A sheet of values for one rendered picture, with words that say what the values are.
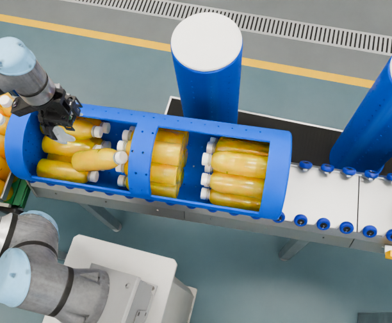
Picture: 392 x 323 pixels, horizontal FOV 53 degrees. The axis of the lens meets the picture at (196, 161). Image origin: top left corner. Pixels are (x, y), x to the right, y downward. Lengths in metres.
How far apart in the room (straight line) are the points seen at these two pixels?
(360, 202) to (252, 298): 1.02
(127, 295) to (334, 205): 0.83
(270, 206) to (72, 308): 0.60
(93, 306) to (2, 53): 0.57
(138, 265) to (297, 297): 1.32
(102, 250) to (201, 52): 0.83
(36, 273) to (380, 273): 1.92
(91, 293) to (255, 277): 1.45
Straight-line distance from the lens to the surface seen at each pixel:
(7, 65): 0.84
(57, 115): 1.00
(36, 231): 1.05
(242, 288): 2.31
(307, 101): 2.70
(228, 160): 1.19
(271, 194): 1.16
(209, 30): 1.64
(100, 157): 1.27
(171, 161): 1.22
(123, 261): 1.19
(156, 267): 1.17
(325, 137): 2.44
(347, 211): 1.48
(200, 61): 1.55
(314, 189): 1.47
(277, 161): 1.15
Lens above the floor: 2.30
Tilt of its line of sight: 68 degrees down
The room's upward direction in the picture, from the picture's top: 10 degrees counter-clockwise
